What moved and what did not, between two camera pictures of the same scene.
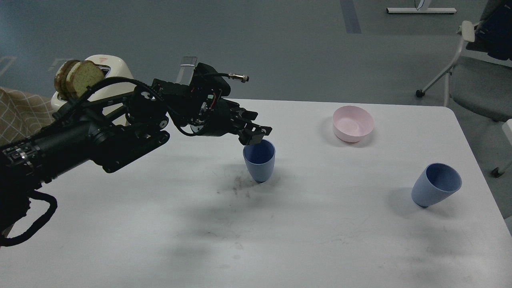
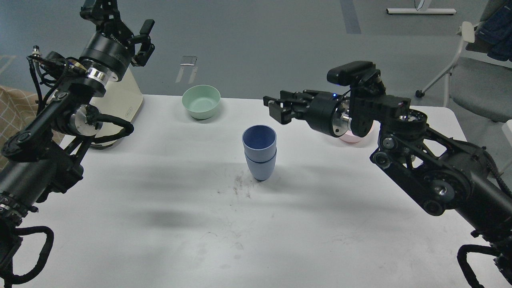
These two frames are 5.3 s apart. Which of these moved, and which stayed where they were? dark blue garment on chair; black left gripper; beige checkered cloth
Moved: black left gripper
Stayed: dark blue garment on chair; beige checkered cloth
